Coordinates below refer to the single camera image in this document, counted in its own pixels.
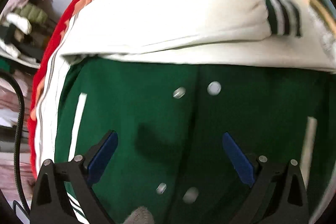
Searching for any white quilted floral mat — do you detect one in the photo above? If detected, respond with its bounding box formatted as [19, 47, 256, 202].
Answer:
[34, 0, 156, 224]

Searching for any pile of clothes on rack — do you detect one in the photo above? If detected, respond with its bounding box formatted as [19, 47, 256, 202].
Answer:
[1, 0, 56, 69]

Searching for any black cable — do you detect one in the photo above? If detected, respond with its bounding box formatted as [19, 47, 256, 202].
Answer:
[0, 69, 31, 217]

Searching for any green white varsity jacket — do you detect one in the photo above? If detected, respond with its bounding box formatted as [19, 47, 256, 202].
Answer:
[53, 0, 336, 224]

